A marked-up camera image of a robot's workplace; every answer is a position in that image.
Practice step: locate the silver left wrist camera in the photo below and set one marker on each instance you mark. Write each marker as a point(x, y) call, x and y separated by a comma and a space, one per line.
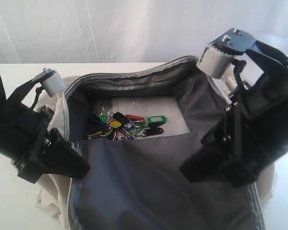
point(49, 79)

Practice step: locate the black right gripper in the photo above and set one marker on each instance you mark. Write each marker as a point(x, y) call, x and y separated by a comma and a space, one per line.
point(256, 134)

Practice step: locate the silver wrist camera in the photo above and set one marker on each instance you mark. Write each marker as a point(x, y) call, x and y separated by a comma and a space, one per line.
point(220, 52)
point(49, 79)

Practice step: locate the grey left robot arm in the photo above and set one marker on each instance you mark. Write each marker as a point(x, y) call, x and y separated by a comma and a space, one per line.
point(24, 135)

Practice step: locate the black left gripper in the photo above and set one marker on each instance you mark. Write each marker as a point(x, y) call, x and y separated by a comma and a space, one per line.
point(24, 135)

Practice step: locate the white plastic-wrapped base board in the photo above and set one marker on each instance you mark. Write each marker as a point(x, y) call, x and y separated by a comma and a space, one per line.
point(145, 107)

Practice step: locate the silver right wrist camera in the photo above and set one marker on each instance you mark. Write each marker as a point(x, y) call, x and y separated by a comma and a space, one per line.
point(220, 52)

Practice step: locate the colourful key tag bunch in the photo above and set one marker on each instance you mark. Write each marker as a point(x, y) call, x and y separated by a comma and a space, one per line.
point(117, 126)

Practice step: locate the cream duffel bag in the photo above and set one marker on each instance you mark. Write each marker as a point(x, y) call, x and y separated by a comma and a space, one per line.
point(136, 184)

